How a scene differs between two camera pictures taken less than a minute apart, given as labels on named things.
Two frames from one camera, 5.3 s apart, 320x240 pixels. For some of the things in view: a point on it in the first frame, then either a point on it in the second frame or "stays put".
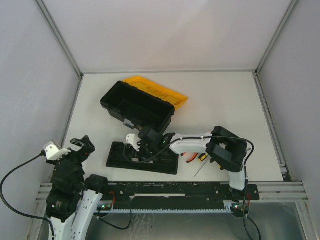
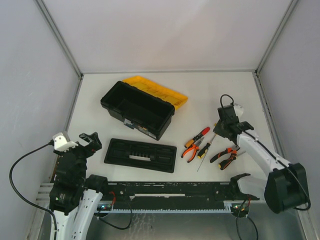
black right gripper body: (144, 146) -> (225, 129)
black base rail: (176, 191) stays put
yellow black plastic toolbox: (139, 103) stays put
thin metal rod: (201, 167) -> (203, 159)
